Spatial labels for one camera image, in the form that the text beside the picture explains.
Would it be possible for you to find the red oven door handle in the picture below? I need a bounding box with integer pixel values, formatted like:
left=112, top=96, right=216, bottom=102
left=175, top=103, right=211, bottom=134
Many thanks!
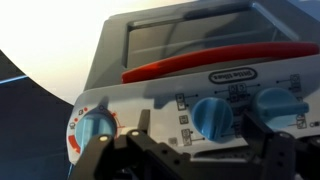
left=121, top=41, right=320, bottom=85

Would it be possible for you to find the gray toy oven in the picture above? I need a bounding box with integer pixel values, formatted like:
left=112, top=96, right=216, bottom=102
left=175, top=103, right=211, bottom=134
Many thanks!
left=67, top=0, right=320, bottom=167

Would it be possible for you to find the blue oven knob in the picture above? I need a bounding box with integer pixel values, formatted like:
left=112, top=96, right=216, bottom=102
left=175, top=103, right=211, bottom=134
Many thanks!
left=73, top=111, right=119, bottom=155
left=251, top=87, right=310, bottom=131
left=190, top=96, right=235, bottom=142

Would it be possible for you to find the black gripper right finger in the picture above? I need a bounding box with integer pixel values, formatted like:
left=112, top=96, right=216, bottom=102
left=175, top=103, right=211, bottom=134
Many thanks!
left=241, top=111, right=298, bottom=180

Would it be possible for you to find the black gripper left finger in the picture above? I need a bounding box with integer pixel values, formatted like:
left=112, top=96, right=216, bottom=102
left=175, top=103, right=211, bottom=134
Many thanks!
left=69, top=108, right=162, bottom=180

